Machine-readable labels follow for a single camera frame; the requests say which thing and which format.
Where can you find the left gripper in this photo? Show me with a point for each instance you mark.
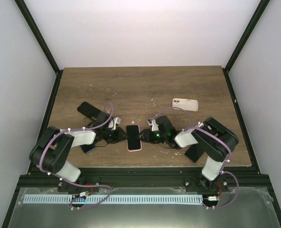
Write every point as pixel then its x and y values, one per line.
pixel 119 136

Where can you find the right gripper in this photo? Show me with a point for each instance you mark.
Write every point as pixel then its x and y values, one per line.
pixel 147 137

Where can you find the pink-edged black phone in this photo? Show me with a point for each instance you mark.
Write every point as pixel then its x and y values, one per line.
pixel 133 137

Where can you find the pink phone case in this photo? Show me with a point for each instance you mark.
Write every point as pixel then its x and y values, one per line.
pixel 128 150

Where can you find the white phone case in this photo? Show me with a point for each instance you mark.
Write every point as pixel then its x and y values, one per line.
pixel 185 104

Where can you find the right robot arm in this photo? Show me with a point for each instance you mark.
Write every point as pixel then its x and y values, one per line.
pixel 209 136

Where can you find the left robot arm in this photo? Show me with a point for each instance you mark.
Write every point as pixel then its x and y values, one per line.
pixel 51 151

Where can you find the blue-edged black phone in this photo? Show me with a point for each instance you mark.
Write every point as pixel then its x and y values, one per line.
pixel 87 148

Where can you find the black phone case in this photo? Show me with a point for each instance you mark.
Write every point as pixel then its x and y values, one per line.
pixel 88 110

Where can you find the black phone right side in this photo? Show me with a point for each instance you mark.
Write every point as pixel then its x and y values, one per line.
pixel 195 151

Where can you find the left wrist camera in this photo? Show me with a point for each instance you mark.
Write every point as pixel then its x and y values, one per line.
pixel 114 122

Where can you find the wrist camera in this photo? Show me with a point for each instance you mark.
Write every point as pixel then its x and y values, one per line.
pixel 114 122
pixel 152 123

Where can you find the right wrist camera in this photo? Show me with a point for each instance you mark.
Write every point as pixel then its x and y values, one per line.
pixel 152 123

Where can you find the light blue slotted cable duct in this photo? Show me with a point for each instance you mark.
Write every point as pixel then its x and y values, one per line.
pixel 114 199

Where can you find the black aluminium frame rail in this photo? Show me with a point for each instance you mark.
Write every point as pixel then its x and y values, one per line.
pixel 187 178

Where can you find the left black frame post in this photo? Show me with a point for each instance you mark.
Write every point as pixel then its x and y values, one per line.
pixel 37 34

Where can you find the black frame post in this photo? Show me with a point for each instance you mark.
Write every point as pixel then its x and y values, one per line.
pixel 247 33
pixel 37 34

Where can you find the right black frame post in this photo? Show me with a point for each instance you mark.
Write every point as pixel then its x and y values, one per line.
pixel 247 33

